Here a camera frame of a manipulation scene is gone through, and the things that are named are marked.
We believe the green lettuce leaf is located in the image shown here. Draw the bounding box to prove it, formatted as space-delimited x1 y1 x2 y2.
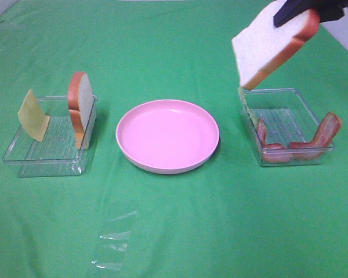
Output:
238 87 258 129

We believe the white bread slice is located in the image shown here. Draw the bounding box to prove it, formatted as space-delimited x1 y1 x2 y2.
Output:
231 1 320 90

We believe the clear plastic right tray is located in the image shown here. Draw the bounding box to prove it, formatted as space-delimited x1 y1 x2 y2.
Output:
240 88 335 166

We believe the clear plastic wrap sheet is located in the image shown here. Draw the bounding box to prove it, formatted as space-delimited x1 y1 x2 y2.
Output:
88 199 139 277

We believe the clear plastic tray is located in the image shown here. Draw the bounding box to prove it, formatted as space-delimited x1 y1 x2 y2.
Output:
240 88 335 166
2 96 97 177

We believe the upright bread slice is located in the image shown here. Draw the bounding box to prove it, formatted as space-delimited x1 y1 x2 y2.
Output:
67 71 93 149

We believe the clear plastic left tray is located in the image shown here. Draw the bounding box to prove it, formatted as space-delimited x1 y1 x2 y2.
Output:
2 96 97 177

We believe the green tablecloth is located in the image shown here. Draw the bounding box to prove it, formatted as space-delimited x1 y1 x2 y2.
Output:
0 1 348 277

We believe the yellow cheese slice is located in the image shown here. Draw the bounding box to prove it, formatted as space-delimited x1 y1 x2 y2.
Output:
17 89 50 142

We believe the pink round plate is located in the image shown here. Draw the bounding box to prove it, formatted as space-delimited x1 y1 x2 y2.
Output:
115 100 220 174

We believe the bacon strip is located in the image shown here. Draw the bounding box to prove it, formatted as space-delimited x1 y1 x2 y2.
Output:
256 118 292 163
289 112 342 160

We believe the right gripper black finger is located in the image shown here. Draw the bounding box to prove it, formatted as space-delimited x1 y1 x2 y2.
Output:
273 0 316 28
315 0 345 23

